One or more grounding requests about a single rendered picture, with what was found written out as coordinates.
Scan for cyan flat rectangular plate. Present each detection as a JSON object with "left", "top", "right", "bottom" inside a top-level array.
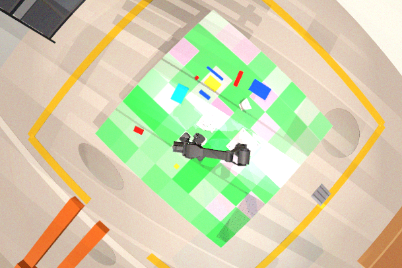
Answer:
[{"left": 171, "top": 84, "right": 189, "bottom": 103}]

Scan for blue rectangular block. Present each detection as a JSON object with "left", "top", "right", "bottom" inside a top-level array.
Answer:
[{"left": 199, "top": 90, "right": 211, "bottom": 100}]

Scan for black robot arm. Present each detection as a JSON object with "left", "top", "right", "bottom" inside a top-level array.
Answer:
[{"left": 172, "top": 133, "right": 251, "bottom": 166}]

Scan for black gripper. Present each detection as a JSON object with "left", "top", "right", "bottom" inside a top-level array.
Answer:
[{"left": 179, "top": 132, "right": 204, "bottom": 161}]

